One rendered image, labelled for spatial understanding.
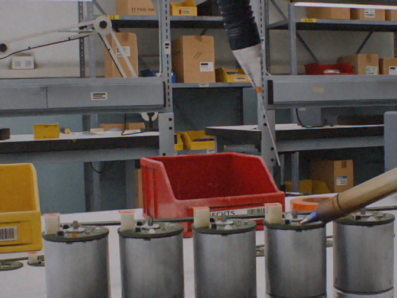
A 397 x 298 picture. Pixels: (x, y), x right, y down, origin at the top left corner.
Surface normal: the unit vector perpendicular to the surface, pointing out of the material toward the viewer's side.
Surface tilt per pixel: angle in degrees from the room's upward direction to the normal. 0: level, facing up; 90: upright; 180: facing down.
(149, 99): 90
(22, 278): 0
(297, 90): 90
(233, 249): 90
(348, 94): 90
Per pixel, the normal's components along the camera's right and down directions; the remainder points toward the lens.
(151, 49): 0.32, 0.05
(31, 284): -0.03, -1.00
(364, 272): -0.17, 0.07
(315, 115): -0.79, 0.06
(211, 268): -0.42, 0.07
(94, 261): 0.71, 0.03
